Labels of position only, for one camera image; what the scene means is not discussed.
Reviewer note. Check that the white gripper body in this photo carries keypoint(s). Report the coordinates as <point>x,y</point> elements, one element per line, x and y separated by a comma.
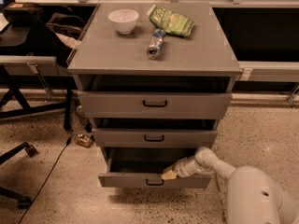
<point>179,168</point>

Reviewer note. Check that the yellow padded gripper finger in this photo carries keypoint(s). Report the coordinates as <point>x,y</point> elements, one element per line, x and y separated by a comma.
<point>169,174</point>

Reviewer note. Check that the grey bottom drawer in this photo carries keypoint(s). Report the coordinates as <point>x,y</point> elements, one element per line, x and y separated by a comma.
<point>142,168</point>

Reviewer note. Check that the grey drawer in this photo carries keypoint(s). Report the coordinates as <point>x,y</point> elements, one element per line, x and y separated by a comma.
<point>151,105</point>
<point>153,138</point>
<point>142,168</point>

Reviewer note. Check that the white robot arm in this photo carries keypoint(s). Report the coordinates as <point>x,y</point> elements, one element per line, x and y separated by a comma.
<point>253,197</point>

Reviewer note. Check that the grey drawer cabinet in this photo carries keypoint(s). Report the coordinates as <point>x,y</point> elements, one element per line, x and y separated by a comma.
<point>202,62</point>

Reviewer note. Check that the grey middle drawer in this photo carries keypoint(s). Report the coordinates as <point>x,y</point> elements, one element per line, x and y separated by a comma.
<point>153,138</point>

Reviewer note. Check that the grey top drawer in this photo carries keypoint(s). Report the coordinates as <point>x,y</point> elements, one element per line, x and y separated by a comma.
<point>151,105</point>

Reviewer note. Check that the silver blue drink can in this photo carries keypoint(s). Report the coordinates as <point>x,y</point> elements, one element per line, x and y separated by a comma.
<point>154,49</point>

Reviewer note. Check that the green chip bag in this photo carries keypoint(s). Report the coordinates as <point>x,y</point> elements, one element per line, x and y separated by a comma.
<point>170,21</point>

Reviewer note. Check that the white bowl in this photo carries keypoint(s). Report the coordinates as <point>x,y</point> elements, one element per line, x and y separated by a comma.
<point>124,21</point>

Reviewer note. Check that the black desk frame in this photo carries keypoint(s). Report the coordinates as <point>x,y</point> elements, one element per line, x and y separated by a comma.
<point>29,60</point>

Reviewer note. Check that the dark bag with straps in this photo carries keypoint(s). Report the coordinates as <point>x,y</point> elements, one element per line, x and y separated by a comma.
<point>66,31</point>

